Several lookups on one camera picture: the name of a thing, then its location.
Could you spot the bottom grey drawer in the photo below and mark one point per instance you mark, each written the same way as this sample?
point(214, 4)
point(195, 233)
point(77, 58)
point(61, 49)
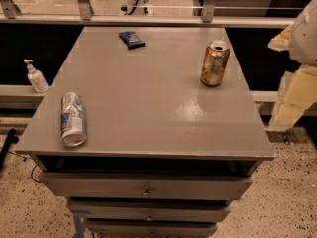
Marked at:
point(152, 229)

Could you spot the gold soda can upright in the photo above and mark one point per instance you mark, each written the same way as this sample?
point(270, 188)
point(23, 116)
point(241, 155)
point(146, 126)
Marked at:
point(214, 64)

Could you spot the grey drawer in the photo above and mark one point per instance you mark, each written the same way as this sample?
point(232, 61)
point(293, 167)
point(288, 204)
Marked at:
point(145, 186)
point(152, 229)
point(148, 211)

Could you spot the silver blue can lying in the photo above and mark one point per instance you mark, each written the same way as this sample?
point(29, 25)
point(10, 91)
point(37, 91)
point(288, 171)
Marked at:
point(73, 125)

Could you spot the grey drawer cabinet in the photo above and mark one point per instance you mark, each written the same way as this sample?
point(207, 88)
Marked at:
point(147, 112)

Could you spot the top grey drawer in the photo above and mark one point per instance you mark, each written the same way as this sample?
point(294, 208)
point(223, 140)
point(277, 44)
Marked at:
point(145, 186)

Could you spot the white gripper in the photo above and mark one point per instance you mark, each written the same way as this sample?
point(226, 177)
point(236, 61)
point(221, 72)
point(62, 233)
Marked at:
point(306, 37)

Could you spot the white pump dispenser bottle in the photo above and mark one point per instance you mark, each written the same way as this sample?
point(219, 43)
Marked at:
point(36, 78)

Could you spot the metal railing frame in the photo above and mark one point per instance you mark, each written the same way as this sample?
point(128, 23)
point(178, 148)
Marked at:
point(210, 13)

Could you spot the dark blue rxbar wrapper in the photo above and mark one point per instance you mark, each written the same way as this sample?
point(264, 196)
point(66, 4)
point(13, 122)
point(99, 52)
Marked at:
point(131, 39)

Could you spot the middle grey drawer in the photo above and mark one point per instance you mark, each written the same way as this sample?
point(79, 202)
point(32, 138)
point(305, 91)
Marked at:
point(148, 211)

